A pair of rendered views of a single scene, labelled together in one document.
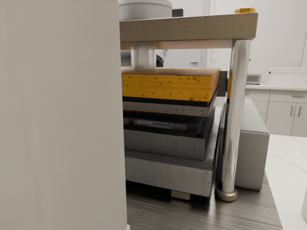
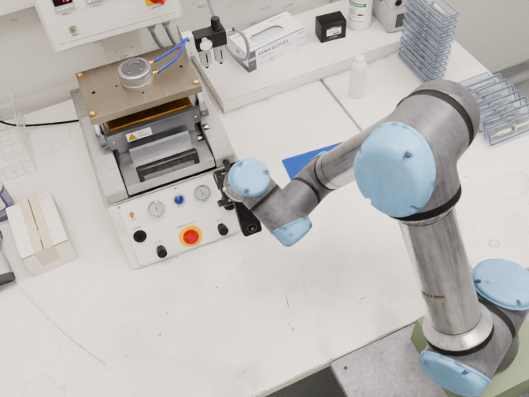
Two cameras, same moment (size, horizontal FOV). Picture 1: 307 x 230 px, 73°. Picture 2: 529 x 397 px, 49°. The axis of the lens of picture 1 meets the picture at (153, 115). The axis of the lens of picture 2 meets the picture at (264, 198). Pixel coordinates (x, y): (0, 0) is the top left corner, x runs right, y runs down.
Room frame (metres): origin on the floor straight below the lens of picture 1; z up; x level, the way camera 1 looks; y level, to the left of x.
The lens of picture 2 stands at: (1.37, -0.45, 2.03)
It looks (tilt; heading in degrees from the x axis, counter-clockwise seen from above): 52 degrees down; 142
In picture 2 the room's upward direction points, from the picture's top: 5 degrees counter-clockwise
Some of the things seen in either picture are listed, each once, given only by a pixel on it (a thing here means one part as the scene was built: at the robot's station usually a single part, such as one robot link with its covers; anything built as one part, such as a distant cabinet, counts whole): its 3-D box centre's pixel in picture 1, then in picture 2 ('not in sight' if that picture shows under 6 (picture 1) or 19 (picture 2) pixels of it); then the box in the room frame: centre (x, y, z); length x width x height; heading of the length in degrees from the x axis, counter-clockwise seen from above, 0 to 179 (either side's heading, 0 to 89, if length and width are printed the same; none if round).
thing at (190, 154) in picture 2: not in sight; (168, 164); (0.48, -0.05, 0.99); 0.15 x 0.02 x 0.04; 71
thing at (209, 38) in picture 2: not in sight; (209, 45); (0.26, 0.27, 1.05); 0.15 x 0.05 x 0.15; 71
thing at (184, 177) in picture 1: (154, 118); (154, 132); (0.35, 0.00, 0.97); 0.30 x 0.22 x 0.08; 161
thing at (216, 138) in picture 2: not in sight; (209, 124); (0.43, 0.12, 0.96); 0.26 x 0.05 x 0.07; 161
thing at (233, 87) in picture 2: not in sight; (320, 41); (0.21, 0.75, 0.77); 0.84 x 0.30 x 0.04; 73
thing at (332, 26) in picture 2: not in sight; (330, 27); (0.23, 0.77, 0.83); 0.09 x 0.06 x 0.07; 66
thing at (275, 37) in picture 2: not in sight; (268, 41); (0.14, 0.57, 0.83); 0.23 x 0.12 x 0.07; 82
